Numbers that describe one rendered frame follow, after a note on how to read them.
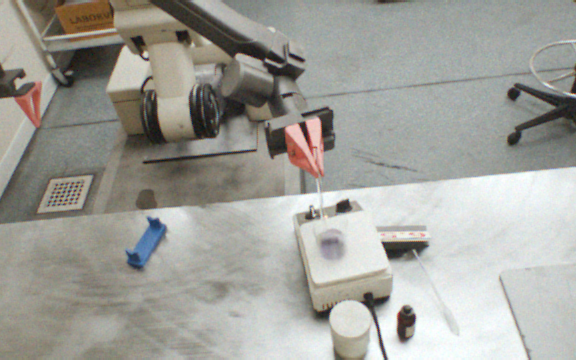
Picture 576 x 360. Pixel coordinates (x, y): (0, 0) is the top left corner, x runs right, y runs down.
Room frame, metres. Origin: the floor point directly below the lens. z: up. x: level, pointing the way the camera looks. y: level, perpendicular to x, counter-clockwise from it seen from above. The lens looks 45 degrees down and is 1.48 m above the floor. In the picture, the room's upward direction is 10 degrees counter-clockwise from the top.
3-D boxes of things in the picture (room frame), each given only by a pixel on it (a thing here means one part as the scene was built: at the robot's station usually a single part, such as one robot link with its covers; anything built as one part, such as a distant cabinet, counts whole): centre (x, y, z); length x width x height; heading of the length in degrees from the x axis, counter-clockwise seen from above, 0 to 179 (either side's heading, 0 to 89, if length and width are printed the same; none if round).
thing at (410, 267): (0.46, -0.19, 0.76); 0.06 x 0.06 x 0.02
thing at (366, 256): (0.47, -0.07, 0.83); 0.12 x 0.12 x 0.01; 3
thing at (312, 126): (0.51, -0.03, 1.01); 0.09 x 0.07 x 0.07; 8
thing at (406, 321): (0.35, -0.14, 0.78); 0.03 x 0.03 x 0.07
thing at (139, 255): (0.62, 0.28, 0.77); 0.10 x 0.03 x 0.04; 154
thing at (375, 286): (0.50, -0.07, 0.79); 0.22 x 0.13 x 0.08; 3
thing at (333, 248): (0.46, -0.05, 0.87); 0.06 x 0.05 x 0.08; 102
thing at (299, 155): (0.51, -0.05, 1.01); 0.09 x 0.07 x 0.07; 8
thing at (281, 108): (0.58, -0.03, 1.01); 0.10 x 0.07 x 0.07; 98
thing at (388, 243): (0.52, -0.19, 0.77); 0.09 x 0.06 x 0.04; 78
